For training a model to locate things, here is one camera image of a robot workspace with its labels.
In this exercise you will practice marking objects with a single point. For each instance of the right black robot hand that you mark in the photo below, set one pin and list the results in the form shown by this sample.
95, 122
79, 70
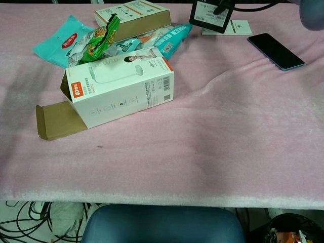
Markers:
224, 6

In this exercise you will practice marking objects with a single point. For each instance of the black small box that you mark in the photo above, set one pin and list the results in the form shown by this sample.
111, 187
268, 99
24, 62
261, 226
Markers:
203, 16

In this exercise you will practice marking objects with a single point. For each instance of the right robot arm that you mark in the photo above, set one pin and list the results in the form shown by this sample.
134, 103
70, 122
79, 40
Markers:
312, 16

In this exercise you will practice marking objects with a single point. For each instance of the white paper card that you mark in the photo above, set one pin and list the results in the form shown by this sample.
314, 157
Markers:
240, 27

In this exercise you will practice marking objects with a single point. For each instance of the teal snack bag white text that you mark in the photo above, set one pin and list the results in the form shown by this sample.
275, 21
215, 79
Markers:
174, 38

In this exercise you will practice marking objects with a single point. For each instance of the dark smartphone blue edge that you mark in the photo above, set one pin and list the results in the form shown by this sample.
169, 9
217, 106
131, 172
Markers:
276, 51

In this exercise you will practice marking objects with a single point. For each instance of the flat white cardboard box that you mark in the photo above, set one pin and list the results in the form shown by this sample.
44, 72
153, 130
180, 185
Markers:
141, 25

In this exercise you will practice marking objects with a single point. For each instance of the pink fleece table cloth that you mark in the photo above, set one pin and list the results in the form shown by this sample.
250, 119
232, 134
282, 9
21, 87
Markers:
202, 131

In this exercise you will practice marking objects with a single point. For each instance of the white desk lamp box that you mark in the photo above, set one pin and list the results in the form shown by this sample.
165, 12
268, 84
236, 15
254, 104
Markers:
121, 86

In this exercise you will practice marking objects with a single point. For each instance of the green snack bag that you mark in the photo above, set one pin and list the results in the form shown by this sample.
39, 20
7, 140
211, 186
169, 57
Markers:
98, 45

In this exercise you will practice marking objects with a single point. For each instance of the teal snack bag red label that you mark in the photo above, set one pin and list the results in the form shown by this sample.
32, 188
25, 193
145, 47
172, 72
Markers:
54, 43

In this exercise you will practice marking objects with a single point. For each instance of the blue chair seat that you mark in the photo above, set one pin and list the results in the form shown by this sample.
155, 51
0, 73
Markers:
162, 225

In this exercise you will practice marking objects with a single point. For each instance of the black trash bin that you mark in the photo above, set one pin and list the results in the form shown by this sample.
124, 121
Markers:
286, 225

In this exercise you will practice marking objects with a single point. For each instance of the white plastic bag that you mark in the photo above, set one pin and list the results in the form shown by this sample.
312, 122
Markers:
65, 217

